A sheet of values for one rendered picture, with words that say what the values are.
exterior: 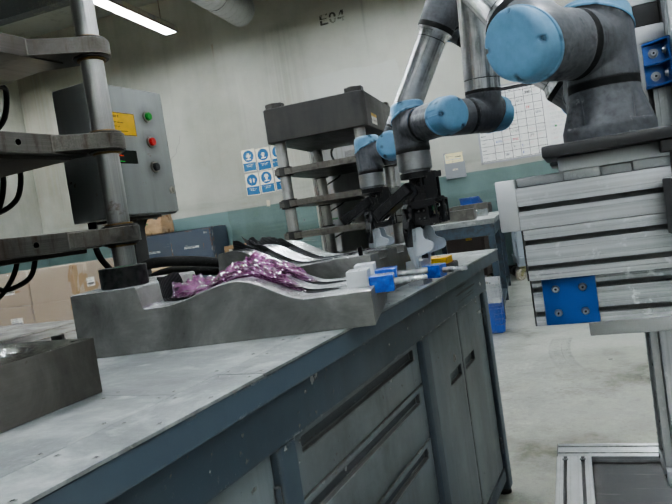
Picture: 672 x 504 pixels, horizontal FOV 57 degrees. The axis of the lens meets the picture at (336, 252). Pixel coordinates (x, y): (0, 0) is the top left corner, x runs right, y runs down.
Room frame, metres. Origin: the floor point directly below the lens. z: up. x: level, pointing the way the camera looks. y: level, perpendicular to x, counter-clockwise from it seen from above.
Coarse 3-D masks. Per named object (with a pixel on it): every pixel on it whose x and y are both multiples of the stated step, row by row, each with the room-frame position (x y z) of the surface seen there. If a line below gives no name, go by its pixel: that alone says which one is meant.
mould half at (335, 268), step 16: (288, 240) 1.62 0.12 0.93; (224, 256) 1.41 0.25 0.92; (240, 256) 1.39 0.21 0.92; (288, 256) 1.45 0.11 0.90; (304, 256) 1.49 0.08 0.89; (336, 256) 1.45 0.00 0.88; (352, 256) 1.28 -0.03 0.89; (368, 256) 1.26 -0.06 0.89; (400, 256) 1.41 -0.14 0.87; (320, 272) 1.31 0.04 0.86; (336, 272) 1.29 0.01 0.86
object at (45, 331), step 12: (24, 324) 1.99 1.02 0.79; (36, 324) 1.93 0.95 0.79; (48, 324) 1.87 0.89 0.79; (60, 324) 1.82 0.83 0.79; (72, 324) 1.77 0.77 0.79; (0, 336) 1.74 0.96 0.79; (12, 336) 1.69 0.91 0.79; (24, 336) 1.65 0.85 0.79; (36, 336) 1.61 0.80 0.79; (48, 336) 1.57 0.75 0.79; (60, 336) 1.45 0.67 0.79; (72, 336) 1.50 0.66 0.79
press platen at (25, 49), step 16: (0, 32) 1.54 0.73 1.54; (0, 48) 1.54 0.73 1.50; (16, 48) 1.58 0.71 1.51; (32, 48) 1.61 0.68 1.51; (48, 48) 1.62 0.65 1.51; (64, 48) 1.63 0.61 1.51; (80, 48) 1.64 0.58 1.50; (96, 48) 1.66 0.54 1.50; (0, 64) 1.63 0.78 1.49; (16, 64) 1.65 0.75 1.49; (32, 64) 1.67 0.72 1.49; (48, 64) 1.69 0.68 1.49; (64, 64) 1.72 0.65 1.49; (0, 80) 1.76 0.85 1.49; (0, 128) 1.98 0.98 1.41
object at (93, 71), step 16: (80, 0) 1.67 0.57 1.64; (80, 16) 1.67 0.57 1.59; (80, 32) 1.67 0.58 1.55; (96, 32) 1.69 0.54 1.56; (80, 64) 1.68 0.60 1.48; (96, 64) 1.68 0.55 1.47; (96, 80) 1.67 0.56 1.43; (96, 96) 1.67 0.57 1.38; (96, 112) 1.67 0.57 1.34; (96, 128) 1.67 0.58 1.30; (112, 128) 1.69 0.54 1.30; (96, 160) 1.69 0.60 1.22; (112, 160) 1.68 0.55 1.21; (112, 176) 1.67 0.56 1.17; (112, 192) 1.67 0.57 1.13; (112, 208) 1.67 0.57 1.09; (128, 256) 1.68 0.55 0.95
